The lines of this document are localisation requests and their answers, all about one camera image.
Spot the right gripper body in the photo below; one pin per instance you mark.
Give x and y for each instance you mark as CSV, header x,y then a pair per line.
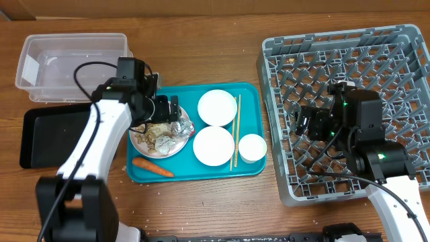
x,y
322,128

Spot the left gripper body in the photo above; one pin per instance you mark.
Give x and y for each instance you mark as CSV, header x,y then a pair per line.
x,y
161,112

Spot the large foil ball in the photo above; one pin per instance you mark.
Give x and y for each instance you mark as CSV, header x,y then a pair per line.
x,y
183,128

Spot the white bowl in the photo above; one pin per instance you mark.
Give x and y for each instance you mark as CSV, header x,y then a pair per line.
x,y
217,108
213,146

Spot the white cup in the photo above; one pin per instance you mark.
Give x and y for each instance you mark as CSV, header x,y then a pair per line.
x,y
252,148

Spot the small foil ball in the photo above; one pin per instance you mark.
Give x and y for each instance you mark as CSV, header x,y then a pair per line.
x,y
163,144

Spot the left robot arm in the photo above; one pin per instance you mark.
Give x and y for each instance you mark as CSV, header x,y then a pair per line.
x,y
75,205

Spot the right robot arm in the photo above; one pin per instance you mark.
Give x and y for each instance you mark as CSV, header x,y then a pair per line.
x,y
353,126

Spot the grey dishwasher rack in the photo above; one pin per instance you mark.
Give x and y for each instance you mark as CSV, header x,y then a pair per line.
x,y
295,71

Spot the peanut shells pile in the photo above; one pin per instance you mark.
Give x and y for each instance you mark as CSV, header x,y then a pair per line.
x,y
150,133

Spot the white dinner plate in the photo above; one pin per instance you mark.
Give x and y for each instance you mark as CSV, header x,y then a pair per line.
x,y
174,149

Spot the teal serving tray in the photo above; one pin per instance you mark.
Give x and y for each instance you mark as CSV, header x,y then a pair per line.
x,y
183,163

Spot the orange carrot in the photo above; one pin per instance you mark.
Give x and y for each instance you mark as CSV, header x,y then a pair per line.
x,y
147,165

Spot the right wooden chopstick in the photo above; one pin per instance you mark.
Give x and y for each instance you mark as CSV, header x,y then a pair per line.
x,y
237,132

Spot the black tray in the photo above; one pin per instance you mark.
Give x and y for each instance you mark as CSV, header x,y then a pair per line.
x,y
50,134

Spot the clear plastic bin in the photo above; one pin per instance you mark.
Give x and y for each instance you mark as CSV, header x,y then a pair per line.
x,y
47,62

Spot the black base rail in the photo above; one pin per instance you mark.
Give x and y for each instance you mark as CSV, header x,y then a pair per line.
x,y
331,233

